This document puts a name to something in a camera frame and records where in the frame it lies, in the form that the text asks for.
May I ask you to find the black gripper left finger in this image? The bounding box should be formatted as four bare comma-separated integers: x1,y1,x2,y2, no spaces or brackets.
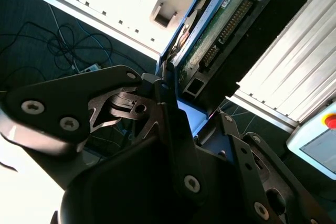
0,62,208,207

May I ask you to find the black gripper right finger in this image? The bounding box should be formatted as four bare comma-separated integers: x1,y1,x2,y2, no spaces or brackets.
218,112,336,224

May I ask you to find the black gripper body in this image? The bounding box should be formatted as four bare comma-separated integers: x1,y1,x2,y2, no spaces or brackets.
26,129,253,224

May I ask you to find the hard disk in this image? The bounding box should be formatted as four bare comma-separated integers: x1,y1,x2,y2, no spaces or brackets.
154,0,334,156

